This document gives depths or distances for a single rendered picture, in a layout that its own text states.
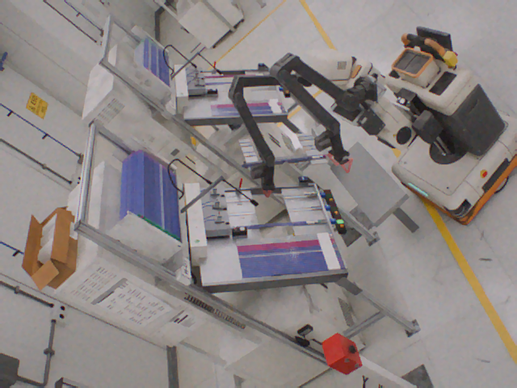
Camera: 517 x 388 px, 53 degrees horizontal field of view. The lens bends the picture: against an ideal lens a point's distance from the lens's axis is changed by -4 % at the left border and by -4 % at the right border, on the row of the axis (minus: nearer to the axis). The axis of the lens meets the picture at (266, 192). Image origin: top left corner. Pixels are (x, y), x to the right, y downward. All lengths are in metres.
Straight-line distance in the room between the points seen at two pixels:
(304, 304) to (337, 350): 0.52
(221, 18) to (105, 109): 3.78
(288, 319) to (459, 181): 1.24
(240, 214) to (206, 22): 4.58
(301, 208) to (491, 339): 1.22
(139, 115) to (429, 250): 2.05
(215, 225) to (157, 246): 0.40
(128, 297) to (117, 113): 1.47
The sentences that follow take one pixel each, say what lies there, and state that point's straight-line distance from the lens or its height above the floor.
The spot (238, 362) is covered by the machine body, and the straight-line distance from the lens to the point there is 3.11.
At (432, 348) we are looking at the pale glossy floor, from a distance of 3.13.
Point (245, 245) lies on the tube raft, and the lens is 2.72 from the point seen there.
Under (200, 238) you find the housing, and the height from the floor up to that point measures 1.26.
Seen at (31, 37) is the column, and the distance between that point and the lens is 5.55.
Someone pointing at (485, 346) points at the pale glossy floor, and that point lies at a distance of 3.01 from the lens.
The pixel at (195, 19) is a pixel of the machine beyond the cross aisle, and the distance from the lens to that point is 7.16.
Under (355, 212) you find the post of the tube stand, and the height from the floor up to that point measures 0.01.
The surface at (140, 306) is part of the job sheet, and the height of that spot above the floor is 1.35.
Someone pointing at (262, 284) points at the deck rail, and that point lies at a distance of 2.58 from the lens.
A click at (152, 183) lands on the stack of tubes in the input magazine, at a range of 2.66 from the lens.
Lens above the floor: 2.68
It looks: 35 degrees down
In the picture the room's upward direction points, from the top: 52 degrees counter-clockwise
